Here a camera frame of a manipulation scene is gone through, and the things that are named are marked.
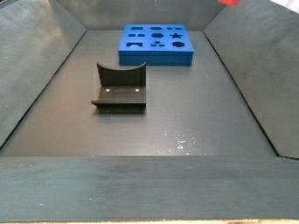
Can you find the red rectangular block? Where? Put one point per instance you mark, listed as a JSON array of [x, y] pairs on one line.
[[229, 2]]

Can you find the blue shape sorting board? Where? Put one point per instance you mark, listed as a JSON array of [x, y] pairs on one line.
[[157, 44]]

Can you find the black curved bracket stand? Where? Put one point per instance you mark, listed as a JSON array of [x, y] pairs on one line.
[[121, 86]]

